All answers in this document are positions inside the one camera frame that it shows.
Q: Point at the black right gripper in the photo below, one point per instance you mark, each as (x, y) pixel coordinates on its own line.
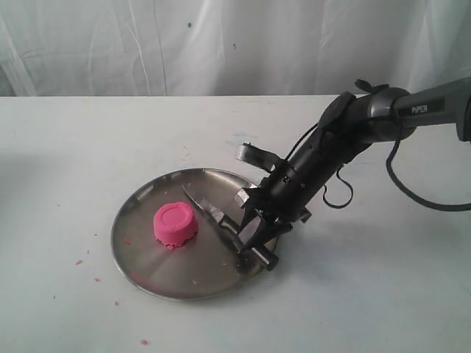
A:
(282, 197)

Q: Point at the black knife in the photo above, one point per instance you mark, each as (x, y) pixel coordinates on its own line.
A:
(217, 220)

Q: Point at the pink clay lump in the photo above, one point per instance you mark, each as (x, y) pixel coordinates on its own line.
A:
(174, 224)

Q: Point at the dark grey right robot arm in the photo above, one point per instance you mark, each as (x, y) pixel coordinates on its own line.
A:
(348, 126)

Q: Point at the round stainless steel plate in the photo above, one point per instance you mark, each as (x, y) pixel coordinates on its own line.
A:
(206, 265)

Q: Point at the white backdrop curtain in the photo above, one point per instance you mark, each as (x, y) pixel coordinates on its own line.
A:
(205, 48)

